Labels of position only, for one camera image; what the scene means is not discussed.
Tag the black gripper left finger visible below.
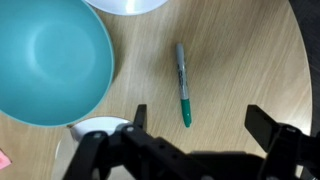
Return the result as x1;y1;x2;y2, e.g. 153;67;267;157
63;104;214;180

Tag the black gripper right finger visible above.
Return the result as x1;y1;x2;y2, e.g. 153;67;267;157
244;104;320;180

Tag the green capped grey marker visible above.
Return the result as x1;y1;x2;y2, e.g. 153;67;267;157
175;42;193;129

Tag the teal plastic bowl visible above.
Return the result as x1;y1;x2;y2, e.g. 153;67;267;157
0;0;116;128

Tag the small white cup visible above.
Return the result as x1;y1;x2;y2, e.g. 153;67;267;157
69;115;135;145

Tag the brown napkin in cup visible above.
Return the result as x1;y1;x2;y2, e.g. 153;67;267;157
50;134;101;180

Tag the white round plate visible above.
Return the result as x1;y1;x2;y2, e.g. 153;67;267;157
84;0;170;17

